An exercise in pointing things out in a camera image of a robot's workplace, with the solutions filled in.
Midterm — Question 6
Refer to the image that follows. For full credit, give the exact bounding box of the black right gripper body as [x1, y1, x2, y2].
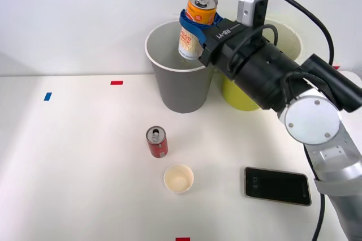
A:
[199, 18, 273, 80]

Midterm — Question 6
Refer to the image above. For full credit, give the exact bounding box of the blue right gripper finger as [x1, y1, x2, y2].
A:
[212, 11, 225, 25]
[179, 8, 212, 52]

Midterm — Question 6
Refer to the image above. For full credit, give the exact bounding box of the orange and white drink can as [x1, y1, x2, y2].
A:
[177, 0, 219, 63]

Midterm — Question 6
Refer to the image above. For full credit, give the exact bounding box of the yellow-green plastic waste bin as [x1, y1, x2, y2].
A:
[221, 19, 304, 112]

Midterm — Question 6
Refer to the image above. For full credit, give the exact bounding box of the grey plastic waste bin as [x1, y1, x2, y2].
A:
[144, 20, 214, 114]

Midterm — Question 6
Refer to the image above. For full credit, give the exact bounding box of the red drink can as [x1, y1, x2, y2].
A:
[145, 126, 169, 159]

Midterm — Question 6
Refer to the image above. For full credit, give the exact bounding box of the white paper cup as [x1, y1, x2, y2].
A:
[163, 163, 195, 195]

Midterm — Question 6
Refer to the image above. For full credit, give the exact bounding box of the black smartphone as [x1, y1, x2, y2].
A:
[244, 166, 313, 207]

